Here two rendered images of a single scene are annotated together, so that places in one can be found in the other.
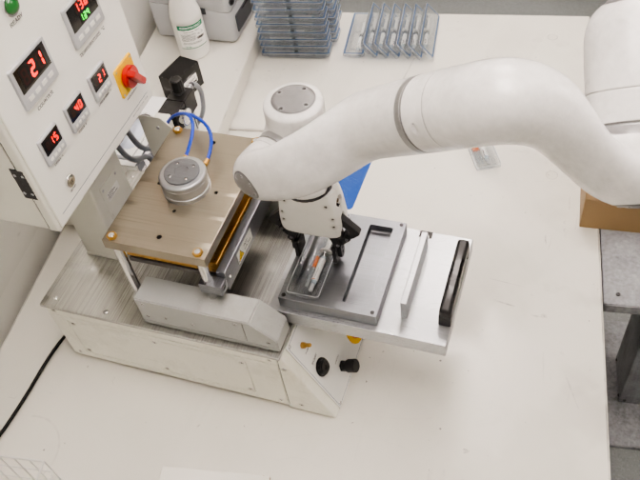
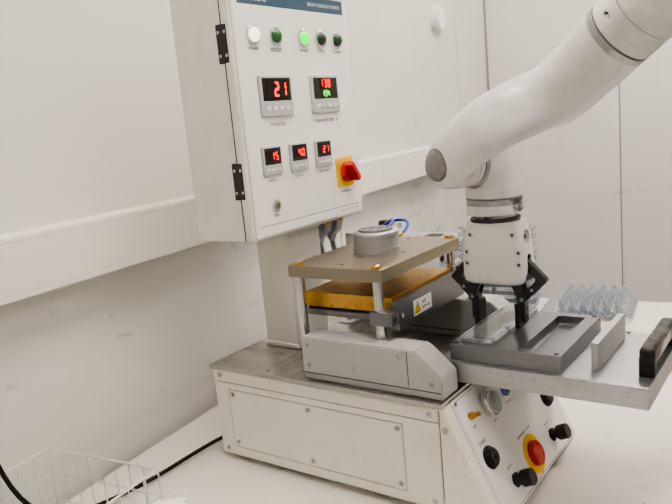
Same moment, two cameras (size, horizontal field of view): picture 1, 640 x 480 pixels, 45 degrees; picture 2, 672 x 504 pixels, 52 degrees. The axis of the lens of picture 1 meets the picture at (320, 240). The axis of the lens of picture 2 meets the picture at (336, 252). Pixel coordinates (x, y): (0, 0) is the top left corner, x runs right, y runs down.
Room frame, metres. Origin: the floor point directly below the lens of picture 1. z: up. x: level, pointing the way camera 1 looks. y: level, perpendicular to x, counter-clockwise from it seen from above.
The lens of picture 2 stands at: (-0.25, 0.05, 1.33)
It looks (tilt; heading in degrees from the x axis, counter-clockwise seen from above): 11 degrees down; 11
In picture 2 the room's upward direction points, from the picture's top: 5 degrees counter-clockwise
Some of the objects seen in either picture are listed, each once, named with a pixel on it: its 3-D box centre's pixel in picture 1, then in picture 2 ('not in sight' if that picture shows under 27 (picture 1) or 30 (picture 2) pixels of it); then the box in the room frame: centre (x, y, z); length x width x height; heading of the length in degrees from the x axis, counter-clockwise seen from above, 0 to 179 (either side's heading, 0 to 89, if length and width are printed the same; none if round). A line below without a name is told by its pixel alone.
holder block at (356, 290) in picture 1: (344, 263); (527, 336); (0.80, -0.03, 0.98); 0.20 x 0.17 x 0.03; 155
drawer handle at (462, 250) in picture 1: (454, 281); (658, 345); (0.72, -0.20, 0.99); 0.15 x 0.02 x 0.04; 155
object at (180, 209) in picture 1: (179, 187); (369, 262); (0.95, 0.22, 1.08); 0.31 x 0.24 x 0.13; 155
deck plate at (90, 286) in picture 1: (194, 253); (369, 349); (0.93, 0.23, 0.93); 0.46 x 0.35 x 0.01; 65
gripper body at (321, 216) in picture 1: (310, 203); (496, 246); (0.82, 0.00, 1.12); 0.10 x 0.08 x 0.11; 65
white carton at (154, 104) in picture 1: (138, 140); not in sight; (1.38, 0.37, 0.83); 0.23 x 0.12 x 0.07; 157
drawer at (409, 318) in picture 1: (372, 272); (558, 347); (0.78, -0.08, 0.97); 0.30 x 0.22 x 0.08; 65
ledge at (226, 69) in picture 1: (179, 98); not in sight; (1.59, 0.29, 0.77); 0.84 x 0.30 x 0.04; 162
